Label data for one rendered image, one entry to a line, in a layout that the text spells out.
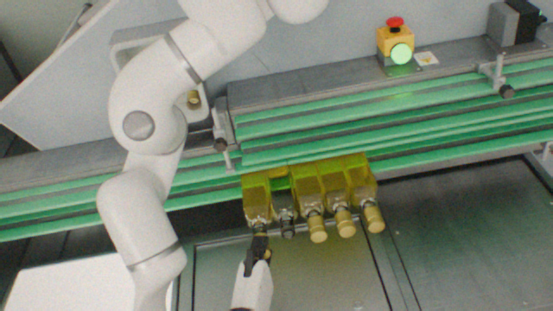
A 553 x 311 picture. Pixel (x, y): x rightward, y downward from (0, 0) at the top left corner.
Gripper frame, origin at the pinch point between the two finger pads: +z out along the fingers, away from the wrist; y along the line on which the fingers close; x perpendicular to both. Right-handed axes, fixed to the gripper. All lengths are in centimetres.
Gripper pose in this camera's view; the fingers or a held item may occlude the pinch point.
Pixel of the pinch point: (261, 250)
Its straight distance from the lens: 93.1
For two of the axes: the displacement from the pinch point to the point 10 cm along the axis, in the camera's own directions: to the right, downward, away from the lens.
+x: -9.8, 0.2, 2.2
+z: 1.5, -6.5, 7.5
